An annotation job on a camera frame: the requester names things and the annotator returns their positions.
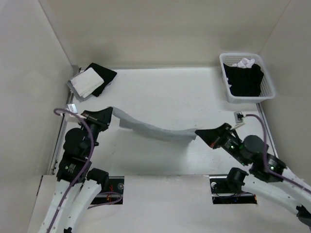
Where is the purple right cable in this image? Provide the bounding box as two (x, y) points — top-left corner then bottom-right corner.
(244, 114), (311, 191)

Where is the grey tank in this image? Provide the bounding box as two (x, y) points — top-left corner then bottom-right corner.
(112, 107), (197, 142)
(66, 80), (93, 102)

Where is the folded grey tank top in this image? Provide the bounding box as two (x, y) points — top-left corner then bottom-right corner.
(66, 80), (93, 102)

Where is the folded white tank top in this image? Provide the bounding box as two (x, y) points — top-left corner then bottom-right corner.
(70, 68), (104, 98)

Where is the white plastic laundry basket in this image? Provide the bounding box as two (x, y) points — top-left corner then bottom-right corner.
(219, 53), (276, 103)

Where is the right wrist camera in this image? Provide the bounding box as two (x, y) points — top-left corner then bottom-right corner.
(231, 112), (245, 130)

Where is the white tank top in basket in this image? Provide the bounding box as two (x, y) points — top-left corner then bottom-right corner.
(237, 58), (255, 68)

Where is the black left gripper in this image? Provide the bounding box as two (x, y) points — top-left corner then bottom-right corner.
(79, 107), (114, 156)

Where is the folded black tank top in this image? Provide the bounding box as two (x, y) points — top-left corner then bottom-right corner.
(85, 63), (117, 97)

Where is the black tank top in basket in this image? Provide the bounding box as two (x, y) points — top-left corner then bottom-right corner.
(224, 64), (264, 97)

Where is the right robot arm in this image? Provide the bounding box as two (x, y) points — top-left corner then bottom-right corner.
(195, 123), (311, 226)

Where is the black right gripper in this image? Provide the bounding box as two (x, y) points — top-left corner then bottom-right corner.
(195, 121), (248, 165)

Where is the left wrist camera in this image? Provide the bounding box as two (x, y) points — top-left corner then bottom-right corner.
(64, 103), (79, 123)

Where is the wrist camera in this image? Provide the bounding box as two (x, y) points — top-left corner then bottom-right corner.
(231, 112), (245, 130)
(64, 103), (79, 123)

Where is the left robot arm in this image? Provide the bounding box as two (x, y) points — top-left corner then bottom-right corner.
(39, 107), (113, 233)

